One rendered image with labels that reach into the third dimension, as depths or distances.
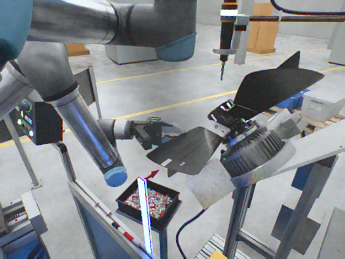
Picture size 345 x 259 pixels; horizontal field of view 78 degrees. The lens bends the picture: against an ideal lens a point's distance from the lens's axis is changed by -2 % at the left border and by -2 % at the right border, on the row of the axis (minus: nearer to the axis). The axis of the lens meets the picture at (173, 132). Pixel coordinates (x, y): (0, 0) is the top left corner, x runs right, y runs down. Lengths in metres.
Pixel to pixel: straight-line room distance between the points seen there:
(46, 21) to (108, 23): 0.12
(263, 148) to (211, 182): 0.22
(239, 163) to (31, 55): 0.67
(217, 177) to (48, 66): 0.63
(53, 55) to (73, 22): 0.27
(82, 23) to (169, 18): 0.14
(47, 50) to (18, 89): 0.18
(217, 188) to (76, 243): 1.41
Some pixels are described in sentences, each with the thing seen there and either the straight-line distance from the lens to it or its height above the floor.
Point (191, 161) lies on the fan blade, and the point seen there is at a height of 1.18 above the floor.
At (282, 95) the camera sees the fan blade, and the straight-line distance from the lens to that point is 0.72.
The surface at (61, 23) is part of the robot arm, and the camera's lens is 0.34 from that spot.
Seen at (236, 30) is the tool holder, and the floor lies 1.51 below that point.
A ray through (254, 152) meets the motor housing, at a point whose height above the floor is 1.15.
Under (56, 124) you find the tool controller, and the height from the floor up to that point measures 1.14.
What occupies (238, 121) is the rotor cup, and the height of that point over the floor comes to 1.20.
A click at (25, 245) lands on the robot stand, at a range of 0.93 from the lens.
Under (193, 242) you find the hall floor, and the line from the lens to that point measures 1.87.
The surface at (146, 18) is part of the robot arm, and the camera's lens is 0.42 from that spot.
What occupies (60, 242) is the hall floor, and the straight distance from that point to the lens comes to 2.06.
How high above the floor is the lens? 1.58
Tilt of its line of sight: 31 degrees down
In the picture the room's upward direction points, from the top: straight up
